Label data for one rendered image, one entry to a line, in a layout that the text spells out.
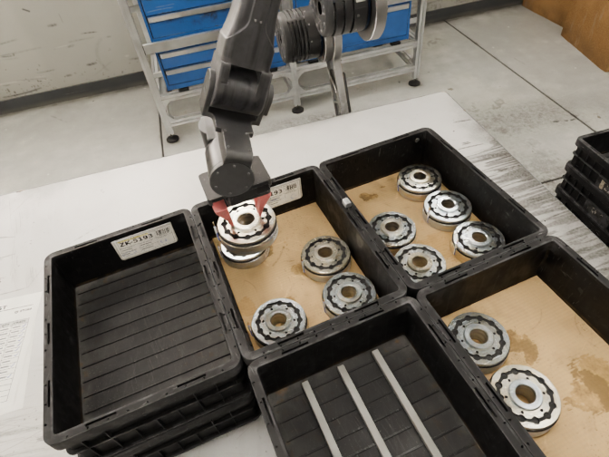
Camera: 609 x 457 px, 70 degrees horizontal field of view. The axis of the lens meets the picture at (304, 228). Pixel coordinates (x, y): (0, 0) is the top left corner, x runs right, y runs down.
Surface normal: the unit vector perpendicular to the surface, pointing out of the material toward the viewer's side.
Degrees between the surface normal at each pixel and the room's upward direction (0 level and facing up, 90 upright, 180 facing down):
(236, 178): 93
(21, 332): 0
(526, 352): 0
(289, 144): 0
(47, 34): 90
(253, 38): 82
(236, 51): 82
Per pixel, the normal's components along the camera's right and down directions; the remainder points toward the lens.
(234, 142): 0.39, -0.62
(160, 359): -0.09, -0.68
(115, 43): 0.27, 0.68
